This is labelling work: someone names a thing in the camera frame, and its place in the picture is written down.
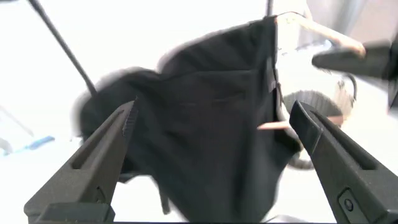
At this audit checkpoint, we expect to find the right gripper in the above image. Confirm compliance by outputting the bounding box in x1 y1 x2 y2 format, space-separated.
387 30 398 110

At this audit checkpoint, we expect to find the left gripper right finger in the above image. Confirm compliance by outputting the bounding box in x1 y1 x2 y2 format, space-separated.
289 100 398 222

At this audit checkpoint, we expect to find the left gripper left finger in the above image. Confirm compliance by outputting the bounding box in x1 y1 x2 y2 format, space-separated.
24 99 139 222

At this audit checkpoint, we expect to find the pink clothes hanger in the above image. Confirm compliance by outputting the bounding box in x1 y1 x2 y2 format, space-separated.
257 11 367 131

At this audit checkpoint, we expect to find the black garment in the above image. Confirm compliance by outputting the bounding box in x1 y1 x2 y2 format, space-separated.
73 15 302 223

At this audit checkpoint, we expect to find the white laundry basket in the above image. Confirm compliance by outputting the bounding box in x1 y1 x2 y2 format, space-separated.
279 74 358 170

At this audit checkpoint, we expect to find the black clothes rack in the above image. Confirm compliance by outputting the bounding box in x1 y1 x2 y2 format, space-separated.
27 0 274 97

